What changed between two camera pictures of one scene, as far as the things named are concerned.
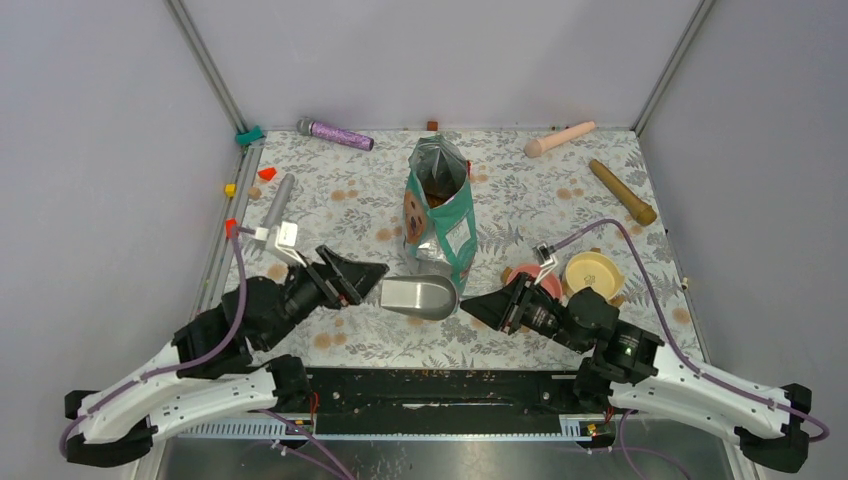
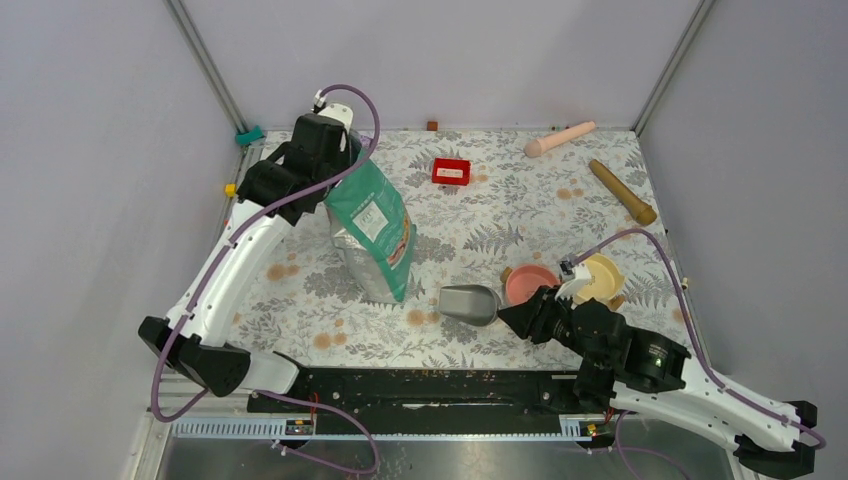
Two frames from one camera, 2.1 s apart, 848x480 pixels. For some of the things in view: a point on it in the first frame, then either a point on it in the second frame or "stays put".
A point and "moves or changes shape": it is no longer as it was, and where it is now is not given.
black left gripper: x=344 y=282 to x=336 y=163
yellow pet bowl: x=594 y=269 stays put
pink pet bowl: x=549 y=280 stays put
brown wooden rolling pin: x=640 y=211 stays put
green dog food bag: x=439 y=220 to x=372 y=228
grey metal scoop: x=429 y=297 moves or changes shape
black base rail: x=440 y=401 stays put
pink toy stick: x=533 y=148 stays put
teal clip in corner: x=246 y=138 stays put
